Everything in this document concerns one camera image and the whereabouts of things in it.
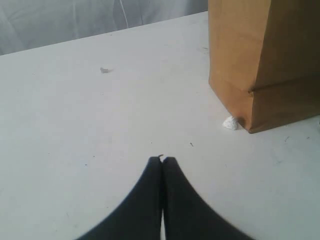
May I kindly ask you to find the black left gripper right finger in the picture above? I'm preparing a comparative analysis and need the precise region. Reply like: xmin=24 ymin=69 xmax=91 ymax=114
xmin=162 ymin=157 xmax=251 ymax=240

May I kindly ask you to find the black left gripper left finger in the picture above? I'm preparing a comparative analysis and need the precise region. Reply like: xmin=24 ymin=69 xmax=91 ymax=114
xmin=79 ymin=156 xmax=163 ymax=240

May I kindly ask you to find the white crumpled paper ball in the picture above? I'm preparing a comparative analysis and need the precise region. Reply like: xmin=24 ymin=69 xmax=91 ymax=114
xmin=222 ymin=116 xmax=238 ymax=131

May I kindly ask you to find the small paper scrap on table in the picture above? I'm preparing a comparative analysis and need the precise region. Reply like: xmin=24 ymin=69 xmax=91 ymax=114
xmin=100 ymin=67 xmax=112 ymax=74

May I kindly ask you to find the brown paper bag with handles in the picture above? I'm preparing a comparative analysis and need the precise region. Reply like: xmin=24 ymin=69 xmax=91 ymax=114
xmin=208 ymin=0 xmax=320 ymax=134

